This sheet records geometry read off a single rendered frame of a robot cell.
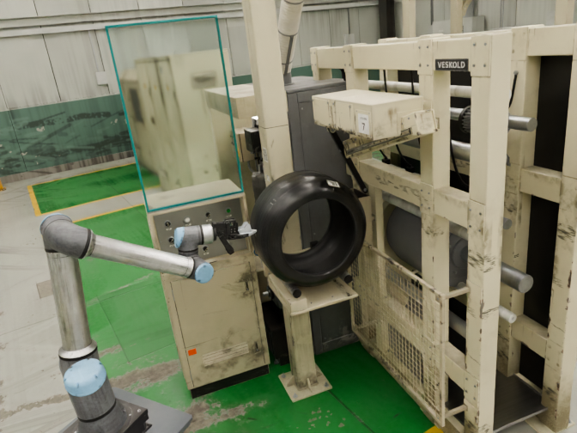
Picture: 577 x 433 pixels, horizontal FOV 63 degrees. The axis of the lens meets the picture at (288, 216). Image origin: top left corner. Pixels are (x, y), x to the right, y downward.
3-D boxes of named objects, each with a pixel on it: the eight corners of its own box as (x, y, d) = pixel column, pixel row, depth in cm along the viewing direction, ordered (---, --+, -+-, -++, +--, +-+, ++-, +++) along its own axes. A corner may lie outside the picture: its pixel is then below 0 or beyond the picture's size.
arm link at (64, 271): (67, 399, 192) (36, 223, 171) (60, 378, 206) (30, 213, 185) (106, 387, 200) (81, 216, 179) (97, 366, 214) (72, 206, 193)
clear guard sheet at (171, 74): (147, 211, 259) (104, 26, 226) (243, 191, 275) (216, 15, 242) (147, 212, 257) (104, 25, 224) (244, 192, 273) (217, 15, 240)
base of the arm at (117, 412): (101, 448, 180) (94, 429, 177) (69, 436, 189) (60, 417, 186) (136, 412, 196) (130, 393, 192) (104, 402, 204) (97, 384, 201)
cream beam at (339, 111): (312, 125, 246) (310, 95, 241) (355, 117, 253) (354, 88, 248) (372, 142, 192) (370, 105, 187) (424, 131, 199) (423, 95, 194)
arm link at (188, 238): (173, 246, 217) (172, 225, 214) (201, 242, 221) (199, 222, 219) (176, 252, 209) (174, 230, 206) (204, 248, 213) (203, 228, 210)
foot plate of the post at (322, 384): (278, 376, 312) (277, 371, 310) (315, 363, 319) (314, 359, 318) (293, 402, 288) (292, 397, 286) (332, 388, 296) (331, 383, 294)
